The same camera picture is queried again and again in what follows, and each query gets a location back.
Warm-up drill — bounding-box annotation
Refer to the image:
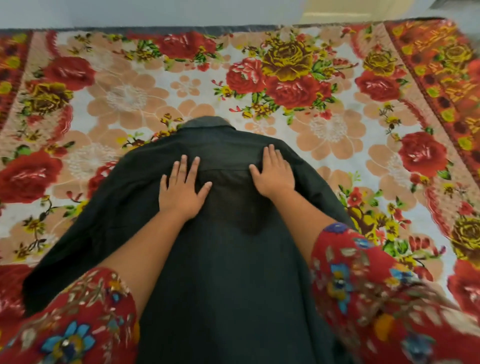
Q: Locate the person's right hand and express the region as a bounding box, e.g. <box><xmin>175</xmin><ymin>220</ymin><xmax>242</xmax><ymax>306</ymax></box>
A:
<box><xmin>248</xmin><ymin>144</ymin><xmax>296</xmax><ymax>202</ymax></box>

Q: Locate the person's left hand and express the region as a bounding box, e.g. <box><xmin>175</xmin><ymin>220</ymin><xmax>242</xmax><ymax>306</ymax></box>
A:
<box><xmin>158</xmin><ymin>154</ymin><xmax>214</xmax><ymax>222</ymax></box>

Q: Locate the black shirt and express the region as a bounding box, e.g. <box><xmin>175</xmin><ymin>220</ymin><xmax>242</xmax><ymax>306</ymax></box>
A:
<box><xmin>21</xmin><ymin>115</ymin><xmax>357</xmax><ymax>364</ymax></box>

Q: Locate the bed with floral sheet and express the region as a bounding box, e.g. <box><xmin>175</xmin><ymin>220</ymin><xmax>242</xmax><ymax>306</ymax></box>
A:
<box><xmin>0</xmin><ymin>16</ymin><xmax>480</xmax><ymax>364</ymax></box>

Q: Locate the person's right forearm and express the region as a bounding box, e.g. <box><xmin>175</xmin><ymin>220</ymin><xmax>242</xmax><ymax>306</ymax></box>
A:
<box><xmin>269</xmin><ymin>187</ymin><xmax>338</xmax><ymax>267</ymax></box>

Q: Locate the person's left forearm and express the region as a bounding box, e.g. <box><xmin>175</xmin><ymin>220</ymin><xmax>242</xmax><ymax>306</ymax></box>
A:
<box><xmin>98</xmin><ymin>208</ymin><xmax>190</xmax><ymax>320</ymax></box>

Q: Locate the red floral dress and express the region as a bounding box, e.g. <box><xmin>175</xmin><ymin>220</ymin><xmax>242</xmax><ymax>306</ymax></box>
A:
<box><xmin>0</xmin><ymin>222</ymin><xmax>480</xmax><ymax>364</ymax></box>

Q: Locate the cream door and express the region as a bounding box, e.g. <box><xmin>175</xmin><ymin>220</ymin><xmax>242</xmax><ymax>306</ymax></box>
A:
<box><xmin>299</xmin><ymin>0</ymin><xmax>417</xmax><ymax>25</ymax></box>

